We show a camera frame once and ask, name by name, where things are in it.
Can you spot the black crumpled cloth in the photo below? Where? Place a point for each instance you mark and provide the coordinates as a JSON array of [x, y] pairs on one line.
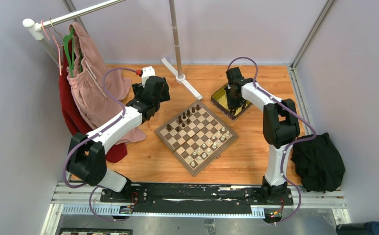
[[318, 163]]

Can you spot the red hanging garment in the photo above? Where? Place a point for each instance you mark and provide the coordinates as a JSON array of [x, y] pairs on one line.
[[74, 120]]

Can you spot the wooden chess board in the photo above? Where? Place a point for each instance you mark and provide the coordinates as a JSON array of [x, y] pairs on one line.
[[199, 142]]

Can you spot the pink hanging garment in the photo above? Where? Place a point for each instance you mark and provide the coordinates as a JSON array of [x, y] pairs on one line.
[[96, 93]]

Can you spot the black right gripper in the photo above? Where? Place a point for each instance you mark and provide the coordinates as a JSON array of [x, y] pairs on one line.
[[232, 104]]

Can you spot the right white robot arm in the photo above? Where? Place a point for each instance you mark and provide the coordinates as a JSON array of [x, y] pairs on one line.
[[280, 127]]

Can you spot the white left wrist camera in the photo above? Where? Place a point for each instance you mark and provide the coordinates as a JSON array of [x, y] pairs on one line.
[[147, 72]]

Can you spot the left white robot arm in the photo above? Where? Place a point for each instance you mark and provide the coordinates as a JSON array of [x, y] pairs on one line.
[[86, 158]]

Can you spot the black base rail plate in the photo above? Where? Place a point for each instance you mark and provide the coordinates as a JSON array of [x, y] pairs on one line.
[[196, 198]]

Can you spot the white clothes rack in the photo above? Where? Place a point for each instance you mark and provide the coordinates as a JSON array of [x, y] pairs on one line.
[[37, 30]]

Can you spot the green clothes hanger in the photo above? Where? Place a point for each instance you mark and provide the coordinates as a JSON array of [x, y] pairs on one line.
[[72, 50]]

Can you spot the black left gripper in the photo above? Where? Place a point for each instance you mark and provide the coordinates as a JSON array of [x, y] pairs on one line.
[[138, 89]]

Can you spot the yellow metal tin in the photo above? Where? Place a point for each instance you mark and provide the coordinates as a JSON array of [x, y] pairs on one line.
[[219, 100]]

